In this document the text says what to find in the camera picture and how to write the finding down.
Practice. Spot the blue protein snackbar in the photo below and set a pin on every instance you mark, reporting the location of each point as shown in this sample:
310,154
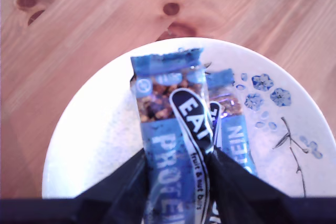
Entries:
233,134
168,140

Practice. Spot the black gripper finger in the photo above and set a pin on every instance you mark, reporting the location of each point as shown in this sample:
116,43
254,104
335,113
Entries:
123,195
241,195

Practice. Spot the white plate with blue flowers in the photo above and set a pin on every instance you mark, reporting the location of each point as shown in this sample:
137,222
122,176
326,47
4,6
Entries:
99,134

